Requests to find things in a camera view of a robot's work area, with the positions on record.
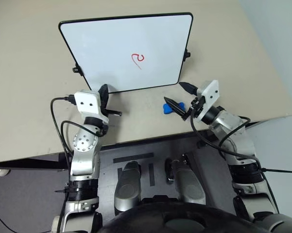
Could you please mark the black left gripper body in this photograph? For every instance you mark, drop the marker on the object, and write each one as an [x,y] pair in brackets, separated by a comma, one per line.
[104,102]

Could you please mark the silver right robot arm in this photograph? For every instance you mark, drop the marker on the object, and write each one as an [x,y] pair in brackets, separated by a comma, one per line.
[233,121]

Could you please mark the black rounded robot torso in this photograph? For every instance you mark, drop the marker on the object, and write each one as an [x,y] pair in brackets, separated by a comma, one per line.
[175,218]

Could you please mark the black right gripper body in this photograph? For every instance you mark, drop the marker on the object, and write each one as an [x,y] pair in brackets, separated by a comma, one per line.
[195,106]

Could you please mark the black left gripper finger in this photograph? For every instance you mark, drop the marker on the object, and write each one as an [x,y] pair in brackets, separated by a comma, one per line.
[114,112]
[104,88]

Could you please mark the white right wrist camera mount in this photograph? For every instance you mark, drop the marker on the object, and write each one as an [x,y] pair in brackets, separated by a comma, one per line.
[209,94]

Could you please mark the short black tape strip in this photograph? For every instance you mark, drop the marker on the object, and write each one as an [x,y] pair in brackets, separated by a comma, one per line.
[151,174]

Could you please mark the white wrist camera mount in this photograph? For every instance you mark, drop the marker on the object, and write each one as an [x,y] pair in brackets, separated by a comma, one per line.
[87,102]
[209,94]

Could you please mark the small blue object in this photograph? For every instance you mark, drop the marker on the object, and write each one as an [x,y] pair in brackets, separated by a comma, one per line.
[168,109]

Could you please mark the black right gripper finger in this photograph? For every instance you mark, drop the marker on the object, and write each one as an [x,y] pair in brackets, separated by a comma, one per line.
[189,88]
[175,106]

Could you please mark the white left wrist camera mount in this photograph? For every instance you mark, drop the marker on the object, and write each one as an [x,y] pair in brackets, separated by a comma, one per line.
[87,102]

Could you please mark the long black tape strip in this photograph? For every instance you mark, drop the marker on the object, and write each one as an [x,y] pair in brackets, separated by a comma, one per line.
[133,157]

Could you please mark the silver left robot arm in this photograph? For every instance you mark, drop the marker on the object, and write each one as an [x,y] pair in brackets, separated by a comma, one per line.
[83,145]

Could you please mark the white round table foot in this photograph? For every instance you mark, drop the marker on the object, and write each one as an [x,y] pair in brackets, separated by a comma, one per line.
[1,172]

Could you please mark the white board with black frame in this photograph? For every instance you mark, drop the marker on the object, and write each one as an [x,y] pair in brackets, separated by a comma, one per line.
[116,43]

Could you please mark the black whiteboard stand foot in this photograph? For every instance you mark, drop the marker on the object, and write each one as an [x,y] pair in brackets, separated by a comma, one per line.
[76,70]
[187,54]

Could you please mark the silver robot leg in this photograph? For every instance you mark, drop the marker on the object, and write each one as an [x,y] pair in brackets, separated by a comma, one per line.
[127,189]
[187,184]

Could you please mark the silver right robot leg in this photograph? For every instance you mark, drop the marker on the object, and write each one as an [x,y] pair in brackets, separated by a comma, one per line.
[187,184]

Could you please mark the black zip tie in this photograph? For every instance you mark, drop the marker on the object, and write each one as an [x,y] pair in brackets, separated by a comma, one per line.
[279,171]
[62,191]

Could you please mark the silver left robot leg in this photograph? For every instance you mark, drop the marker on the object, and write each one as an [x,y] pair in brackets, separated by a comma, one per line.
[127,189]

